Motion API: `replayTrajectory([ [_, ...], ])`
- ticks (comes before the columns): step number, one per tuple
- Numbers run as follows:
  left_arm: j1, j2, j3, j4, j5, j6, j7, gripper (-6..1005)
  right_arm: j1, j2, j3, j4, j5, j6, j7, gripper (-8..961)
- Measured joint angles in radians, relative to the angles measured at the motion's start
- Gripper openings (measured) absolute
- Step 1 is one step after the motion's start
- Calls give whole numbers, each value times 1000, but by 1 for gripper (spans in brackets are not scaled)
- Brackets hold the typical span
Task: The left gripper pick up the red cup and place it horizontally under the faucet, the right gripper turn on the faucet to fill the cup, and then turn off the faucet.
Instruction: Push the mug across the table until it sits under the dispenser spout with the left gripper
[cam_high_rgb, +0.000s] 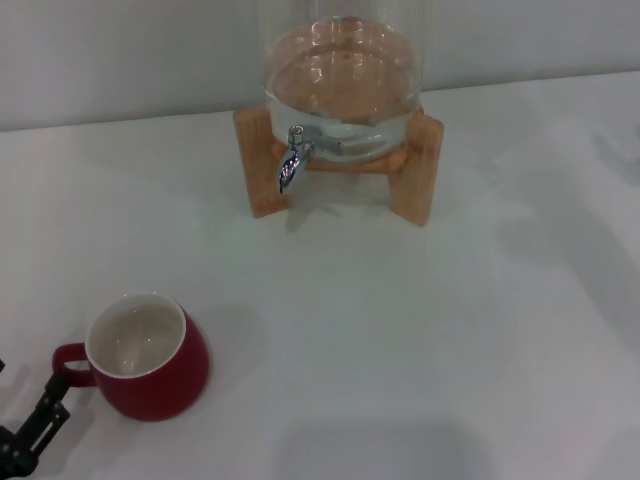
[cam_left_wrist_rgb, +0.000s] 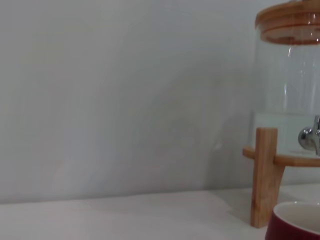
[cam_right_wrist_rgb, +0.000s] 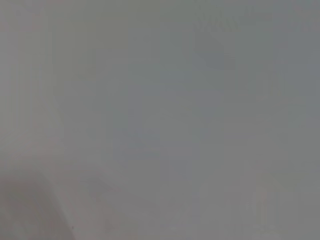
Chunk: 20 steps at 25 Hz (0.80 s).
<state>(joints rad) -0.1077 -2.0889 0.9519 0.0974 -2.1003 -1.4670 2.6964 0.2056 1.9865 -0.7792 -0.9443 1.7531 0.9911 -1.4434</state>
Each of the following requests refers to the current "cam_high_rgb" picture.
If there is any red ceramic cup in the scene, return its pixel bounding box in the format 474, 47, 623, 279
51, 291, 212, 420

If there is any wooden dispenser stand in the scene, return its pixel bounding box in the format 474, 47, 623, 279
232, 106, 445, 230

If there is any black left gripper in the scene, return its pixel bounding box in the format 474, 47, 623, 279
0, 358, 72, 476

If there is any chrome faucet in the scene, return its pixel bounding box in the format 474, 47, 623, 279
276, 123, 317, 195

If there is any glass water dispenser jar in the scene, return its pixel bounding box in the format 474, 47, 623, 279
261, 0, 426, 164

